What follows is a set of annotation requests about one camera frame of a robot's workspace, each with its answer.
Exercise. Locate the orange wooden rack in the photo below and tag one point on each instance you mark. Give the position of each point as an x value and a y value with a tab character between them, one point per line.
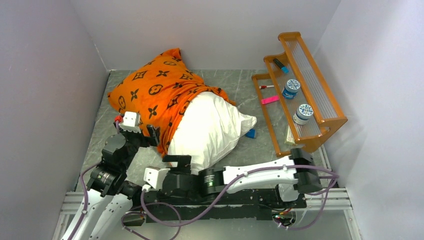
328	115

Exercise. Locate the white pillow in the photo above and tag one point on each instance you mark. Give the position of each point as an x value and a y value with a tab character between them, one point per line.
209	130

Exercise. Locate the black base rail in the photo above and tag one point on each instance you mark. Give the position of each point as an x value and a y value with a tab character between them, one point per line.
259	204

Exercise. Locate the orange patterned pillowcase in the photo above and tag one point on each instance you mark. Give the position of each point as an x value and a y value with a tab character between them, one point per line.
161	91

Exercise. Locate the blue block front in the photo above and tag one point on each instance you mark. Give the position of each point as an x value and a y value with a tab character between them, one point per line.
252	134

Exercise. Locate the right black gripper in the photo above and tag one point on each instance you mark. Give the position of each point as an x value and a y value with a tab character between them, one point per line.
184	162

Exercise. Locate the black marker blue cap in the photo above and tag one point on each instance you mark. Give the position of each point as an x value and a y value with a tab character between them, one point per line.
280	65

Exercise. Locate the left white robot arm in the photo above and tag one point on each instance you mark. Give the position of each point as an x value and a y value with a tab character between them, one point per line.
107	195

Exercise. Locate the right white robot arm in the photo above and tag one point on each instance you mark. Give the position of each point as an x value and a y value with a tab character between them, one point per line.
292	175

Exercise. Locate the white box under rack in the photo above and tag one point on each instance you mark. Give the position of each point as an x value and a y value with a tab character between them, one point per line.
289	138

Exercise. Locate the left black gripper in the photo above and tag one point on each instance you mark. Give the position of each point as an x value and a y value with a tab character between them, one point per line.
153	132

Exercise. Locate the blue white round jar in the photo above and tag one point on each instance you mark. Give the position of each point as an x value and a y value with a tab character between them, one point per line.
291	88

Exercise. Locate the red white pen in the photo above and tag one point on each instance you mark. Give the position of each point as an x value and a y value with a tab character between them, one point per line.
266	86

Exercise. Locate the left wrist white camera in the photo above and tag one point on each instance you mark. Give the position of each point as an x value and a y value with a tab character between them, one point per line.
128	122

